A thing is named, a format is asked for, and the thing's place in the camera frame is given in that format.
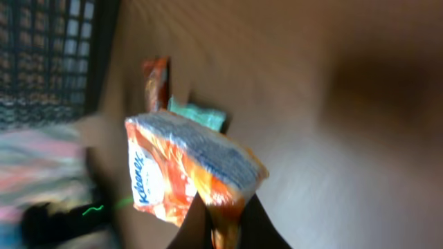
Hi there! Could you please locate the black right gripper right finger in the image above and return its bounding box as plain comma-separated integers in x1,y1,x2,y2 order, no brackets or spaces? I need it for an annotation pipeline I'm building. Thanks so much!
239,194,291,249

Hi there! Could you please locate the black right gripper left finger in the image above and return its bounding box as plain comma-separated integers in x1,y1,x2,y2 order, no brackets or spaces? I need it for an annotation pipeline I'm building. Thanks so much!
167,194,211,249

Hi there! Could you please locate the orange tissue pack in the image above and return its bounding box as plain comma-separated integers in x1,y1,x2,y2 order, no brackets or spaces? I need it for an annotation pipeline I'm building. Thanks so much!
125,111,269,248

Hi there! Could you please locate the light green wet wipes pack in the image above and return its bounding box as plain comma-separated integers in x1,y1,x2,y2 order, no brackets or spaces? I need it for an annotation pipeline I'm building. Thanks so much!
168,97,227,131

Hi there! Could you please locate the red snack package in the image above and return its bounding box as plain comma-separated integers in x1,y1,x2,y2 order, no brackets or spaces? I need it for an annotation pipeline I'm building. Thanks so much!
143,57,170,112

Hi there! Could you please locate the dark grey plastic basket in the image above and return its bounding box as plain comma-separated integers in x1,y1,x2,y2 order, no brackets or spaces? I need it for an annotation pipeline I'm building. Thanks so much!
1,0,121,131

